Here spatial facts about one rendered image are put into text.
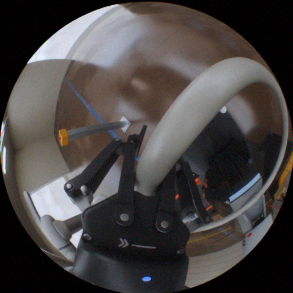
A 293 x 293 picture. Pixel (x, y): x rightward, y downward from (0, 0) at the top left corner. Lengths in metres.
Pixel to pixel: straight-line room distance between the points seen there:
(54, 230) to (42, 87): 5.67
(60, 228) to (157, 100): 1.61
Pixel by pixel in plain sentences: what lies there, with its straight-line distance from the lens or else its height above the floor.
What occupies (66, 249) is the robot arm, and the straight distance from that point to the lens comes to 0.59.
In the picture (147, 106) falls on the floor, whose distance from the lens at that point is 1.49.
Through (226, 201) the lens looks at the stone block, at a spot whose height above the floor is 0.78.
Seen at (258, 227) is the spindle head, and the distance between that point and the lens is 0.79.
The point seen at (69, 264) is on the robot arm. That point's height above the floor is 1.51.
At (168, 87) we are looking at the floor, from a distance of 1.44.
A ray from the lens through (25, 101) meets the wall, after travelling 6.09.
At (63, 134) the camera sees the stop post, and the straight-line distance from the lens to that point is 1.04.
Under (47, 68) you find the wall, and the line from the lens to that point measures 5.68.
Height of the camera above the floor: 1.34
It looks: 59 degrees down
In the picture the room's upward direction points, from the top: 123 degrees counter-clockwise
